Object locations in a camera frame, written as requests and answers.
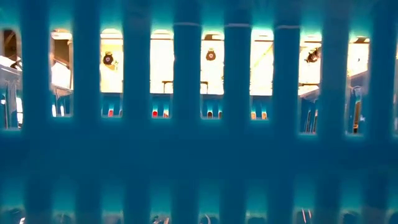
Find blue plastic slotted basket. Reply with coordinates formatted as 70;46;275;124
0;0;398;224

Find background room table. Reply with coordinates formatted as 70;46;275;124
161;80;209;95

